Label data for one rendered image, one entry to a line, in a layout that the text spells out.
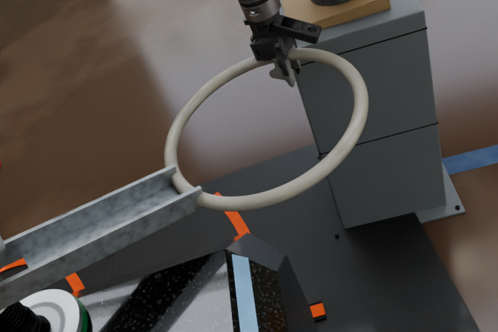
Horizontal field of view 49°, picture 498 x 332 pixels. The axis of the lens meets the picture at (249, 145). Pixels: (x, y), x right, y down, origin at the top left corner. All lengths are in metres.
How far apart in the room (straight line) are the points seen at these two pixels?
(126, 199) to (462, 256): 1.26
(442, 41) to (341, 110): 1.34
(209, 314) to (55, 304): 0.34
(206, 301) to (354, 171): 0.99
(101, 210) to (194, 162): 1.57
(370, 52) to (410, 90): 0.20
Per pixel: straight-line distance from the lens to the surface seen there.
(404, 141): 1.89
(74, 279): 2.53
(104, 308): 1.20
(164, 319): 1.11
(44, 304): 1.26
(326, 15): 1.64
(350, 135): 1.10
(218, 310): 1.07
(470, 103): 2.60
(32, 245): 1.16
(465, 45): 2.95
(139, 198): 1.20
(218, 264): 1.13
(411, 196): 2.09
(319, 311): 1.96
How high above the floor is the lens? 1.68
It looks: 39 degrees down
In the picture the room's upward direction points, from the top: 23 degrees counter-clockwise
